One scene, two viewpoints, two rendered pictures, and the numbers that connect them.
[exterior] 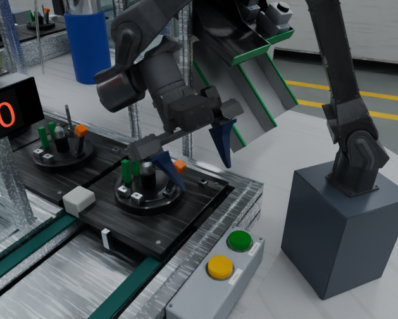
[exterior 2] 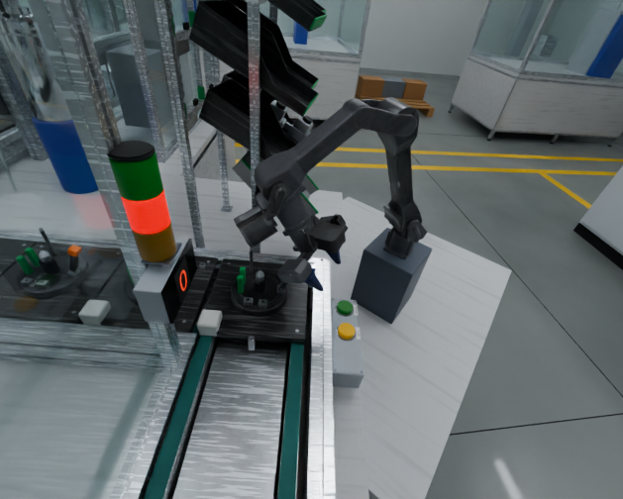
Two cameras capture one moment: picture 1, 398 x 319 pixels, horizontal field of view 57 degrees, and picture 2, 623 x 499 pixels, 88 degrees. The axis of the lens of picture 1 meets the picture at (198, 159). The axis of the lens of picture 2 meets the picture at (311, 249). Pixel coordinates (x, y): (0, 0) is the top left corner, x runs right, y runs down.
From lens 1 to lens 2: 0.36 m
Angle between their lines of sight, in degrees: 29
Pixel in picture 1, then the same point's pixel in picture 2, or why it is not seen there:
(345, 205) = (405, 265)
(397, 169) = (381, 221)
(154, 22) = (298, 178)
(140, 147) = (302, 272)
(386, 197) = (420, 252)
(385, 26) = not seen: hidden behind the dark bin
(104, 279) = (265, 373)
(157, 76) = (296, 215)
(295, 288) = (373, 323)
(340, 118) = (404, 215)
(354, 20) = not seen: hidden behind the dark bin
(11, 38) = not seen: outside the picture
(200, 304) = (351, 360)
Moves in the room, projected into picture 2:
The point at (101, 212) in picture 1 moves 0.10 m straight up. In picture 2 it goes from (236, 325) to (234, 295)
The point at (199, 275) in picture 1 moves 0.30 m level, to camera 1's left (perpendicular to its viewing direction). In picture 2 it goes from (337, 342) to (205, 405)
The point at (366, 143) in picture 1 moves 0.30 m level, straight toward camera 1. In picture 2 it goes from (418, 228) to (472, 336)
